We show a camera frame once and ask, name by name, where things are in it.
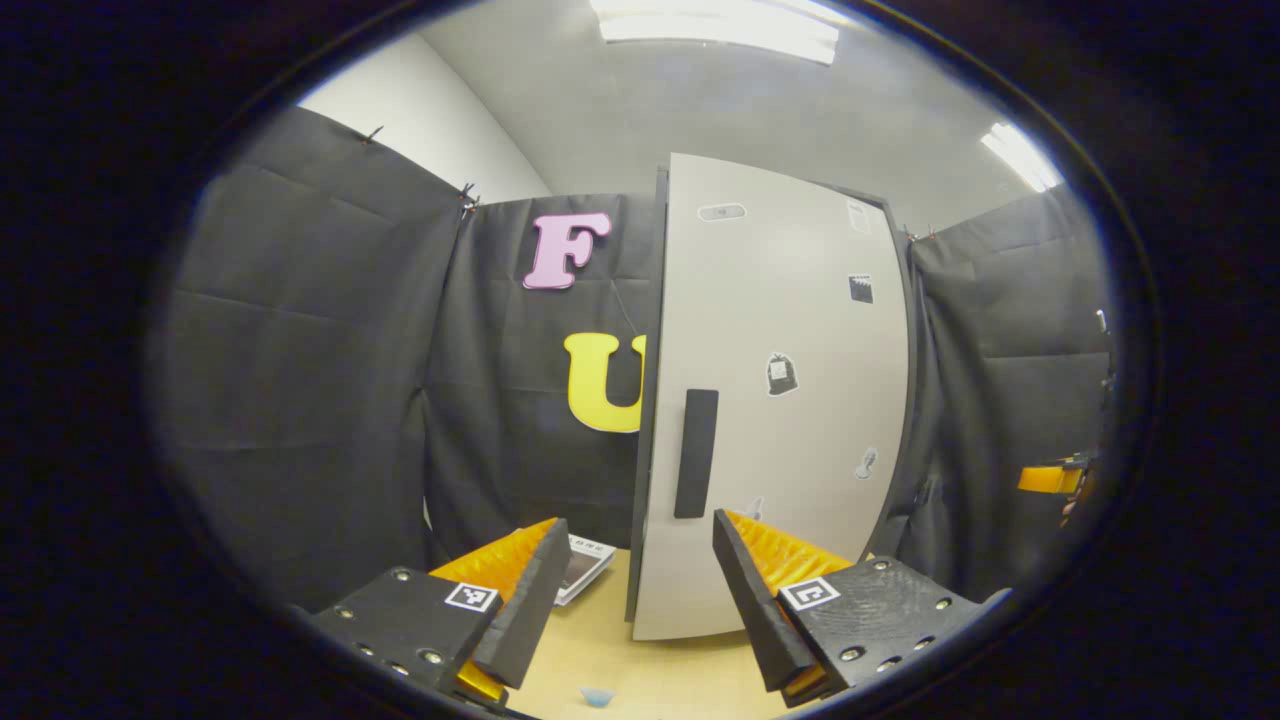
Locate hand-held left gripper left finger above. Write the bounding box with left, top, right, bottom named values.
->
left=310, top=517, right=573, bottom=709

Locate large ceiling light panel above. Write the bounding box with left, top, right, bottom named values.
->
left=590, top=0, right=841, bottom=66

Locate dark grey cabinet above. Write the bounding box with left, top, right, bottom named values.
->
left=625, top=165, right=926, bottom=626

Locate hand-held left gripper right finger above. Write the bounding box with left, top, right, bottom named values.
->
left=712, top=508, right=1011, bottom=709

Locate black cabinet door handle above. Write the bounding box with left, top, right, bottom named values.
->
left=673, top=388, right=720, bottom=520

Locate white book with dark photo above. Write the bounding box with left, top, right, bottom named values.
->
left=555, top=533, right=618, bottom=607

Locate black backdrop cloth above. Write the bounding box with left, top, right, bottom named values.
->
left=150, top=105, right=1116, bottom=611

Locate small ceiling light panel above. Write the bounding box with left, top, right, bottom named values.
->
left=980, top=122, right=1063, bottom=193

